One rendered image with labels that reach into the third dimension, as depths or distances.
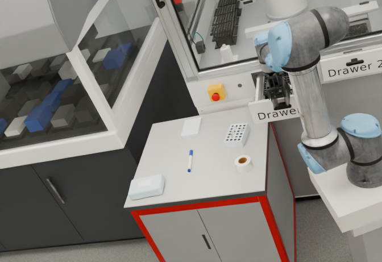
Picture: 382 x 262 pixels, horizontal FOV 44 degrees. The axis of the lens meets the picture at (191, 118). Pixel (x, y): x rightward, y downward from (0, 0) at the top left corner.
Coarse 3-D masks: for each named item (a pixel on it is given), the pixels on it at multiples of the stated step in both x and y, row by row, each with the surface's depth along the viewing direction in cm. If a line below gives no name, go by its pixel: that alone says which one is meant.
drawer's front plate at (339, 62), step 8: (376, 48) 207; (336, 56) 212; (344, 56) 210; (352, 56) 209; (360, 56) 209; (368, 56) 208; (376, 56) 208; (320, 64) 214; (328, 64) 214; (336, 64) 213; (344, 64) 212; (360, 64) 211; (376, 64) 210; (328, 72) 216; (336, 72) 216; (344, 72) 215; (360, 72) 214; (368, 72) 213; (328, 80) 219
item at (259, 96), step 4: (260, 76) 230; (260, 80) 228; (256, 84) 222; (260, 84) 226; (256, 88) 220; (260, 88) 224; (256, 92) 217; (260, 92) 222; (256, 96) 215; (260, 96) 221; (264, 96) 223; (256, 100) 212; (260, 100) 219
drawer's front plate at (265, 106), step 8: (248, 104) 206; (256, 104) 205; (264, 104) 204; (272, 104) 203; (296, 104) 202; (256, 112) 207; (264, 112) 207; (272, 112) 206; (288, 112) 205; (296, 112) 204; (256, 120) 210; (264, 120) 209; (272, 120) 209
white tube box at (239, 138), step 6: (240, 126) 219; (246, 126) 216; (228, 132) 217; (234, 132) 216; (240, 132) 214; (246, 132) 215; (228, 138) 214; (234, 138) 212; (240, 138) 211; (246, 138) 215; (228, 144) 213; (234, 144) 212; (240, 144) 210
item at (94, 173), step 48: (0, 0) 199; (48, 0) 193; (96, 0) 232; (0, 48) 207; (48, 48) 203; (144, 48) 282; (96, 96) 218; (144, 96) 272; (48, 144) 241; (96, 144) 234; (144, 144) 261; (0, 192) 281; (48, 192) 274; (96, 192) 267; (0, 240) 312; (48, 240) 303; (96, 240) 295
